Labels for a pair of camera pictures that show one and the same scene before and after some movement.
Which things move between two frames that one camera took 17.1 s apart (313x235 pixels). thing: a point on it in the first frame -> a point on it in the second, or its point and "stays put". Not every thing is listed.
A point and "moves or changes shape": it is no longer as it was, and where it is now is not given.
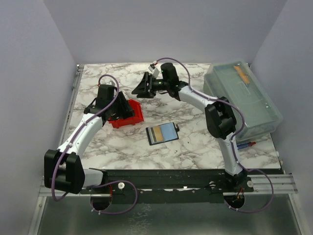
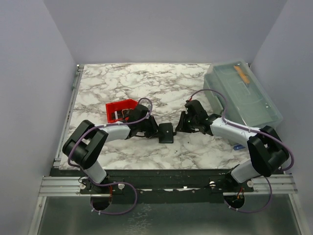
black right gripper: (142, 90) -> (181, 126)
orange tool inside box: (243, 76) stays put
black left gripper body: (120, 107) -> (148, 127)
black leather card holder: (161, 133) moves or changes shape
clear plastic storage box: (236, 82) stays put
